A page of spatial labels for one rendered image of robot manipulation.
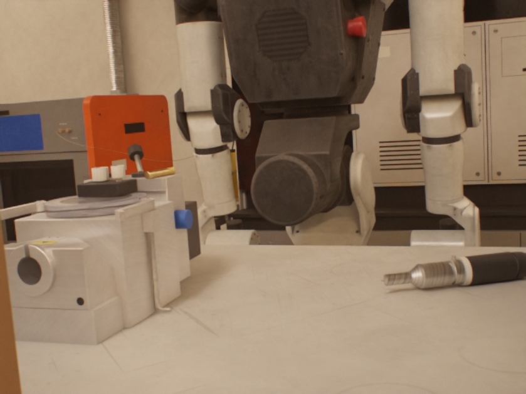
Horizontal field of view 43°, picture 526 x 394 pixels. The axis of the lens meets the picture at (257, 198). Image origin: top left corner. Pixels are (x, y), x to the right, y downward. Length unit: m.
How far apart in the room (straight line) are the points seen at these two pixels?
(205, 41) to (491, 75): 1.03
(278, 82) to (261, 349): 0.69
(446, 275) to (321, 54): 0.56
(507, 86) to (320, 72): 1.06
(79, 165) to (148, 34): 1.95
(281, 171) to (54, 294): 0.58
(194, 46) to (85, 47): 2.64
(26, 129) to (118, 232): 1.39
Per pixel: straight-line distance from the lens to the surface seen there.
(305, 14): 1.08
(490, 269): 0.63
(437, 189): 1.21
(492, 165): 2.09
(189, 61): 1.29
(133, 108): 1.96
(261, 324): 0.54
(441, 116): 1.18
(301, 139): 1.12
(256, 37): 1.11
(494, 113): 2.08
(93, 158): 1.79
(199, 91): 1.28
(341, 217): 1.32
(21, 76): 4.16
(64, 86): 3.98
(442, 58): 1.16
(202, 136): 1.30
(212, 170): 1.31
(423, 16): 1.17
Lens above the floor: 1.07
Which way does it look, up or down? 7 degrees down
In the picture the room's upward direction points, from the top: 4 degrees counter-clockwise
